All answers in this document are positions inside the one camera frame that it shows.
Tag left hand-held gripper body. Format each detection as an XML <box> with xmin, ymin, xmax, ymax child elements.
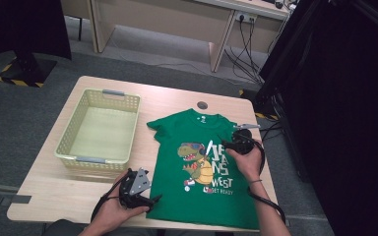
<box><xmin>118</xmin><ymin>166</ymin><xmax>156</xmax><ymax>210</ymax></box>

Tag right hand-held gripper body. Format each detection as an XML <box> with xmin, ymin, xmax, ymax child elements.
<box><xmin>229</xmin><ymin>123</ymin><xmax>262</xmax><ymax>155</ymax></box>

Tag green dinosaur print t-shirt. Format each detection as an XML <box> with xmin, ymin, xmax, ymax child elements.
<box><xmin>146</xmin><ymin>108</ymin><xmax>260</xmax><ymax>230</ymax></box>

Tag pale green perforated plastic basket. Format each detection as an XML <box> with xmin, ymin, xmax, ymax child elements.
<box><xmin>54</xmin><ymin>88</ymin><xmax>142</xmax><ymax>174</ymax></box>

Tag person's right hand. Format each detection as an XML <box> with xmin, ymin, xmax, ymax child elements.
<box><xmin>225</xmin><ymin>139</ymin><xmax>265</xmax><ymax>183</ymax></box>

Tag person's left hand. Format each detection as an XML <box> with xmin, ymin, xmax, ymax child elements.
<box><xmin>92</xmin><ymin>170</ymin><xmax>152</xmax><ymax>234</ymax></box>

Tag yellow black hazard tape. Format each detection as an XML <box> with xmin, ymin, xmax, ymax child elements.
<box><xmin>255</xmin><ymin>111</ymin><xmax>280</xmax><ymax>122</ymax></box>

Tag person's dark pants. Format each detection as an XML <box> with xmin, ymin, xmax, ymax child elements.
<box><xmin>43</xmin><ymin>218</ymin><xmax>92</xmax><ymax>236</ymax></box>

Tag large black curtain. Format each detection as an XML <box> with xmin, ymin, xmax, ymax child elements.
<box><xmin>259</xmin><ymin>0</ymin><xmax>378</xmax><ymax>236</ymax></box>

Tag grey floor tape patch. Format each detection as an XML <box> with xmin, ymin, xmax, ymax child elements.
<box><xmin>0</xmin><ymin>194</ymin><xmax>33</xmax><ymax>207</ymax></box>

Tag white power socket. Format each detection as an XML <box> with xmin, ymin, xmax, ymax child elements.
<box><xmin>235</xmin><ymin>11</ymin><xmax>258</xmax><ymax>24</ymax></box>

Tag beige wooden desk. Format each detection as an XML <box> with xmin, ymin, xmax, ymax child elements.
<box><xmin>59</xmin><ymin>0</ymin><xmax>291</xmax><ymax>74</ymax></box>

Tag black stand base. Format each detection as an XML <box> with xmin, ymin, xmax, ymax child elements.
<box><xmin>0</xmin><ymin>52</ymin><xmax>59</xmax><ymax>89</ymax></box>

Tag black curtain beside stand base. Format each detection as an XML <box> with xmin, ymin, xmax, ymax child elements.
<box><xmin>0</xmin><ymin>0</ymin><xmax>73</xmax><ymax>91</ymax></box>

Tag black floor cable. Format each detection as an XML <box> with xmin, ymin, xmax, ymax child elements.
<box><xmin>259</xmin><ymin>120</ymin><xmax>284</xmax><ymax>143</ymax></box>

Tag left hand-held gripper cable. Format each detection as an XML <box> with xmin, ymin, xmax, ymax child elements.
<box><xmin>90</xmin><ymin>168</ymin><xmax>134</xmax><ymax>224</ymax></box>

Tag hand-held gripper cable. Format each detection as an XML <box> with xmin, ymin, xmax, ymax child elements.
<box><xmin>90</xmin><ymin>168</ymin><xmax>134</xmax><ymax>224</ymax></box>
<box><xmin>234</xmin><ymin>131</ymin><xmax>287</xmax><ymax>225</ymax></box>

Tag right hand-held gripper cable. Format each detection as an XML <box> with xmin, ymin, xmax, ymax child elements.
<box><xmin>234</xmin><ymin>131</ymin><xmax>287</xmax><ymax>225</ymax></box>

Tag black power cable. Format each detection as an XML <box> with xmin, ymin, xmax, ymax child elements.
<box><xmin>232</xmin><ymin>17</ymin><xmax>266</xmax><ymax>86</ymax></box>
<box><xmin>224</xmin><ymin>15</ymin><xmax>264</xmax><ymax>85</ymax></box>

